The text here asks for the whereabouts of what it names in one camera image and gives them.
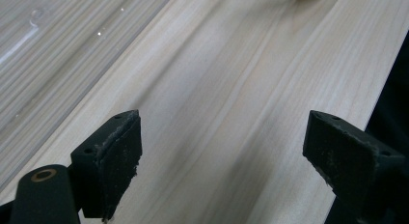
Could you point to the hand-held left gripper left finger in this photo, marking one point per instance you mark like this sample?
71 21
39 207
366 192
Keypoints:
109 159

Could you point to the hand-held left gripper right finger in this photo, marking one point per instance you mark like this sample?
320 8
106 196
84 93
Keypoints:
350 159

